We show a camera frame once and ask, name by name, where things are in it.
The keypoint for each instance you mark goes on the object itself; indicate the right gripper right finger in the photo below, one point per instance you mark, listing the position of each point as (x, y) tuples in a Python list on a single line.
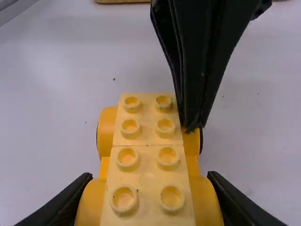
[(237, 207)]

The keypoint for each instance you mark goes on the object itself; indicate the yellow toy car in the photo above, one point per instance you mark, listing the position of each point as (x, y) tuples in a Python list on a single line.
[(150, 169)]

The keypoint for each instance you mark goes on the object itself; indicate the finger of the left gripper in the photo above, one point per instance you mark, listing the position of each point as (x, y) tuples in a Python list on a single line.
[(183, 58), (223, 47)]

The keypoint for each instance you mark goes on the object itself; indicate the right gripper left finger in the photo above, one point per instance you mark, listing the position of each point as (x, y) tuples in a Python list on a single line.
[(61, 204)]

